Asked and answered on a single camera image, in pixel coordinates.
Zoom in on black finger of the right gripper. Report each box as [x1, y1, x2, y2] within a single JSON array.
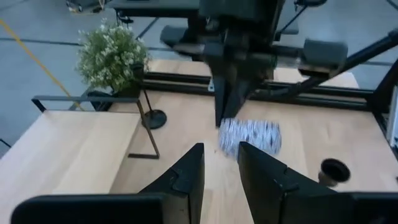
[[213, 77, 229, 127], [223, 79, 249, 121]]

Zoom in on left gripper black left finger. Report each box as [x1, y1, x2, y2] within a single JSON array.
[[10, 142, 206, 224]]

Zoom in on tall black candlestick holder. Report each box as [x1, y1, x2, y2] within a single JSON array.
[[141, 89, 168, 131]]

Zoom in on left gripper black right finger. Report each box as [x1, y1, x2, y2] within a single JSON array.
[[237, 141, 398, 224]]

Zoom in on potted plant white flowers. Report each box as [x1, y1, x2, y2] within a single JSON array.
[[75, 17, 150, 98]]

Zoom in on silver aluminium bracket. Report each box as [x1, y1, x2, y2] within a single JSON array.
[[385, 86, 398, 147]]

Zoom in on black and white patterned cloth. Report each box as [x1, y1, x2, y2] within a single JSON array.
[[218, 117, 283, 159]]

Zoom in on wooden shelf black metal legs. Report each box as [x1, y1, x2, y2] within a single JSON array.
[[0, 95, 161, 224]]

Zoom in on dark grey table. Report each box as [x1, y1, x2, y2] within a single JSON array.
[[107, 0, 201, 19]]

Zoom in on dark grey padded chair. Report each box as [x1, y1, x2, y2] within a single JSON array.
[[160, 24, 349, 78]]

